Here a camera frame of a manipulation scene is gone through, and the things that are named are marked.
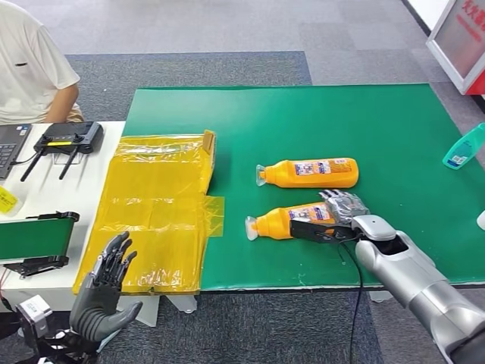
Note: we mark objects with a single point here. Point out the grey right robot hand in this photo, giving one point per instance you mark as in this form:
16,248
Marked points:
345,206

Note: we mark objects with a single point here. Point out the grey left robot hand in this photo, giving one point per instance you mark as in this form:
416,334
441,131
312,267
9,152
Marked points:
94,311

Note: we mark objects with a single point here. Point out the orange bottle with clear cap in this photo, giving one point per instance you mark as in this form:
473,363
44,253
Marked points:
311,173
276,223

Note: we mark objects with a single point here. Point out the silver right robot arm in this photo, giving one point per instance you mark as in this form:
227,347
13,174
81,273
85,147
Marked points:
416,281

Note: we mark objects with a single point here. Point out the teal plastic bottle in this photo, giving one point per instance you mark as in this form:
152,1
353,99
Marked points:
464,148

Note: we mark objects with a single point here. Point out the white table foot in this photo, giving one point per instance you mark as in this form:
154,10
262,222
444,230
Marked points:
382,296
148,311
182,303

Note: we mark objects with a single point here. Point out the green table mat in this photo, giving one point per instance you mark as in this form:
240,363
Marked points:
303,120

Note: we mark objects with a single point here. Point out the small green conveyor belt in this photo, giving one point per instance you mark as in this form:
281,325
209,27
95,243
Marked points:
30,238

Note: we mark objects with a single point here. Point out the box wrapped in yellow plastic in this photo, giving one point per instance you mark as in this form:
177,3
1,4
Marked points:
151,201

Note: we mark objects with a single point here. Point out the yellow label sticker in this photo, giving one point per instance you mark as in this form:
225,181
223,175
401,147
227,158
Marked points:
7,201

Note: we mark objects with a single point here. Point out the black remote controller with antennas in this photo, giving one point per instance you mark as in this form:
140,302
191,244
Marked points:
70,135

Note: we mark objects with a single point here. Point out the small white object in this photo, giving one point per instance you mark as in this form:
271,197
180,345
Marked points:
482,221

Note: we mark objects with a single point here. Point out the dark laptop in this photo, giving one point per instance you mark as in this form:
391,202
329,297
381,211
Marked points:
9,145

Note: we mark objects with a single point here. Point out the white framed red sign board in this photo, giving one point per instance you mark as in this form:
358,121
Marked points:
460,40

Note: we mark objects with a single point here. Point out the person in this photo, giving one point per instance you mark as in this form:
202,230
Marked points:
26,60

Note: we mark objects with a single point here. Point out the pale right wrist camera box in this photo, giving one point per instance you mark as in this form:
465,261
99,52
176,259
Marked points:
373,226

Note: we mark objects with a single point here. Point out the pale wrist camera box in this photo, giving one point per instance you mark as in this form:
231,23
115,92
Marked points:
373,226
34,314

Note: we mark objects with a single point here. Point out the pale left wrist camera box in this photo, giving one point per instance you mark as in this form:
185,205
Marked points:
34,314

